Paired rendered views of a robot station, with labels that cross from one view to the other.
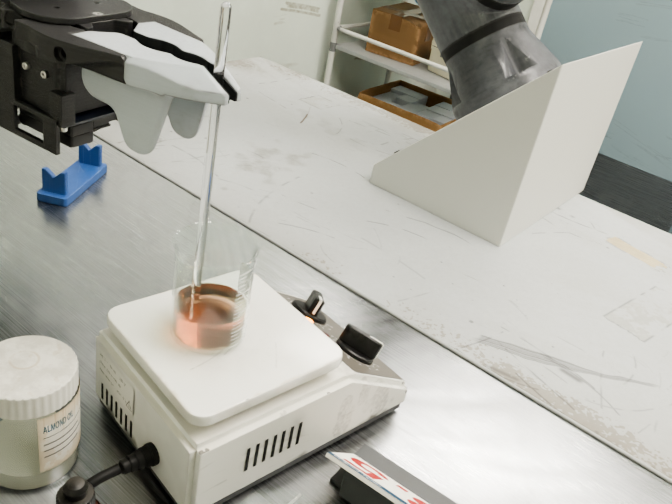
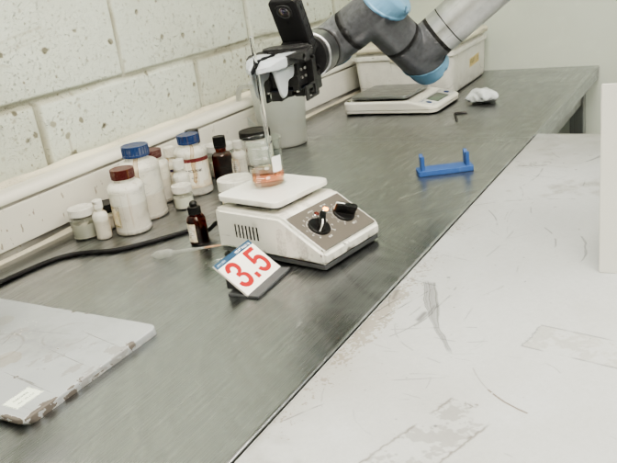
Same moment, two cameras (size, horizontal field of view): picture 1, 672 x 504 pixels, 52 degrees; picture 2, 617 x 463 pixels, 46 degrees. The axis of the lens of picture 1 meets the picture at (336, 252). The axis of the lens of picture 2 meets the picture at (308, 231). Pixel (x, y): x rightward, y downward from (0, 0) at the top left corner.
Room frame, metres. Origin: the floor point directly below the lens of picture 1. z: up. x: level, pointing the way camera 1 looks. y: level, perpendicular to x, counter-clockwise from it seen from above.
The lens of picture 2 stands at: (0.39, -0.95, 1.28)
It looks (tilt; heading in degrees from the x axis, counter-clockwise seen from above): 20 degrees down; 89
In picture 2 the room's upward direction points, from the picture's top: 8 degrees counter-clockwise
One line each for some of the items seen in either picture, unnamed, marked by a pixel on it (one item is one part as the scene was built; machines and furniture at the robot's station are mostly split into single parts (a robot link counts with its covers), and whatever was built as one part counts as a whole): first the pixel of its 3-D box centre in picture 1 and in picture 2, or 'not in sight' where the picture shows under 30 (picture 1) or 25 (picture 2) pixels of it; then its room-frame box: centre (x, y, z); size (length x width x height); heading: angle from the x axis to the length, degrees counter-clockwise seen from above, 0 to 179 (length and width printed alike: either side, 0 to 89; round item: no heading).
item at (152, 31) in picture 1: (186, 94); (279, 77); (0.40, 0.11, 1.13); 0.09 x 0.03 x 0.06; 66
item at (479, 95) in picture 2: not in sight; (483, 95); (0.91, 0.85, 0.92); 0.08 x 0.08 x 0.04; 56
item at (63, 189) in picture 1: (73, 170); (443, 162); (0.67, 0.30, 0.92); 0.10 x 0.03 x 0.04; 177
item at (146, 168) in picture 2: not in sight; (141, 180); (0.14, 0.29, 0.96); 0.07 x 0.07 x 0.13
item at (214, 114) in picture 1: (208, 174); (262, 107); (0.37, 0.08, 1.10); 0.01 x 0.01 x 0.20
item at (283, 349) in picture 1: (226, 336); (273, 188); (0.37, 0.06, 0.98); 0.12 x 0.12 x 0.01; 47
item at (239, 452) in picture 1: (249, 372); (290, 219); (0.39, 0.04, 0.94); 0.22 x 0.13 x 0.08; 137
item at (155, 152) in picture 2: not in sight; (155, 175); (0.15, 0.37, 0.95); 0.06 x 0.06 x 0.10
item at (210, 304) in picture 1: (209, 289); (263, 161); (0.36, 0.07, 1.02); 0.06 x 0.05 x 0.08; 159
